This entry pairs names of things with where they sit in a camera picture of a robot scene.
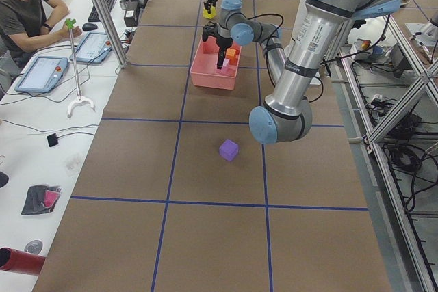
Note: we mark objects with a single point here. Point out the pink foam block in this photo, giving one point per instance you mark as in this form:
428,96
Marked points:
225,65

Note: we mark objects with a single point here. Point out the yellow foam block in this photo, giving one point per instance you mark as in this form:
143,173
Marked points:
209,16

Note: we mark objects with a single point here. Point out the orange foam block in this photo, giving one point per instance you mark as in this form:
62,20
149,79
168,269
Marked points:
232,56

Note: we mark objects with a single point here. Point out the purple foam block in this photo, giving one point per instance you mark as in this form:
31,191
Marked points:
229,150

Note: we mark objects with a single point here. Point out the pink plastic bin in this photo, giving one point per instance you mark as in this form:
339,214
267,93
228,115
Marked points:
203,70

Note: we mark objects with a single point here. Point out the black power adapter box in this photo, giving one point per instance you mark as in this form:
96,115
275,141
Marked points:
131,14

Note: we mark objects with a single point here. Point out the far teach pendant tablet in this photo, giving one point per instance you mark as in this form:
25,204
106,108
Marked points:
93,48

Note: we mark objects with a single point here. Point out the teach pendant tablet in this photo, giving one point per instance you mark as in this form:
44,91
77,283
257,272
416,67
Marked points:
93,48
42,74

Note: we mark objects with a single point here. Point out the black computer mouse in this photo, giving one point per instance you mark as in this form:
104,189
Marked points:
89,26

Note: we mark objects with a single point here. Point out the metal reacher grabber stick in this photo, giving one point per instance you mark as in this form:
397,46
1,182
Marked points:
80,99

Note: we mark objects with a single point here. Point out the grey emergency stop box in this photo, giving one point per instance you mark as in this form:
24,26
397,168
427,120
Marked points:
362,50

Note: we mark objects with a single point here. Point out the near teach pendant tablet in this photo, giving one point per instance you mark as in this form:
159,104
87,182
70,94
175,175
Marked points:
42,74

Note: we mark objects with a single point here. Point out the seated person dark shirt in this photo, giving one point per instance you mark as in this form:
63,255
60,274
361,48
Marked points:
26,26

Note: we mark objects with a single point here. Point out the small black square puck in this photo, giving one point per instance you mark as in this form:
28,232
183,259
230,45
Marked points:
52,140

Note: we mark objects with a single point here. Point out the grey pink cloth pouch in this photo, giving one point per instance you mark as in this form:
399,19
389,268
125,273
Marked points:
41,199

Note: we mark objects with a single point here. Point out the round metal disc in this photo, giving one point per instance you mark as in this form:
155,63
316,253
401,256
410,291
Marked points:
34,247

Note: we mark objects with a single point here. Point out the red cylinder bottle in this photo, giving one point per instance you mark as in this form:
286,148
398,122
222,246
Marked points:
21,262

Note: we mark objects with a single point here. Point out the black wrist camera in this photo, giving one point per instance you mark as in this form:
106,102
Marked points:
210,29

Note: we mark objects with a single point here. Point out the aluminium frame post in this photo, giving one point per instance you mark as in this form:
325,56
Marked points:
110,29

